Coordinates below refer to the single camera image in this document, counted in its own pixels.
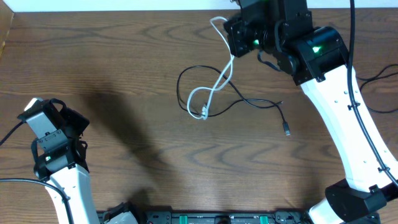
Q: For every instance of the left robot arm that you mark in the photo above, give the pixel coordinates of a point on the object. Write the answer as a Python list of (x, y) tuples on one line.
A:
[(60, 158)]

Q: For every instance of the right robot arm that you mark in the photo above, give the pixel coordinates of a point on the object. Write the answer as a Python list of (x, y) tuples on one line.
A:
[(321, 64)]

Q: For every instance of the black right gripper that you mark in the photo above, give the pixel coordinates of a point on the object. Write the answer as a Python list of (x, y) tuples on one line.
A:
[(235, 30)]

